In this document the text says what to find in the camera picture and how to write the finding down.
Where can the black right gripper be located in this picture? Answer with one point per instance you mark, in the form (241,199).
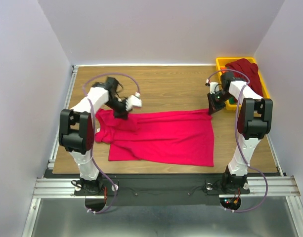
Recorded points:
(213,106)

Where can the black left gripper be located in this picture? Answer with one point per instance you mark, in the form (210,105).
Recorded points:
(122,114)

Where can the pink t shirt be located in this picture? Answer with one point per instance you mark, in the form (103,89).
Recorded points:
(175,137)

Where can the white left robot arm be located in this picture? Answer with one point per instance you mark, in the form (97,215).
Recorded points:
(77,130)

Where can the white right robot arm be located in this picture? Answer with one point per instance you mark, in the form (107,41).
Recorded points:
(252,123)

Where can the green t shirt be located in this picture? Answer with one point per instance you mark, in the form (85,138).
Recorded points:
(232,100)

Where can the yellow plastic bin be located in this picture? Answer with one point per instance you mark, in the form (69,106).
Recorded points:
(222,61)

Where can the dark red t shirt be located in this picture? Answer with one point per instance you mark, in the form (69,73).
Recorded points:
(250,70)

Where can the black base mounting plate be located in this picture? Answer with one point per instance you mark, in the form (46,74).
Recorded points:
(157,190)

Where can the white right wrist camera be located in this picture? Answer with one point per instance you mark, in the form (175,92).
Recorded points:
(213,86)

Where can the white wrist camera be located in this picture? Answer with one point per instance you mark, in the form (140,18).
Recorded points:
(133,101)
(213,86)

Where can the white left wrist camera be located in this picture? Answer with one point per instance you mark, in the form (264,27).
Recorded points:
(133,101)

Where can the aluminium right side rail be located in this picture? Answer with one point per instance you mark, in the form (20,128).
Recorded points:
(275,157)

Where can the aluminium front rail frame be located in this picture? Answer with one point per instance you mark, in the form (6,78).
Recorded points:
(277,186)

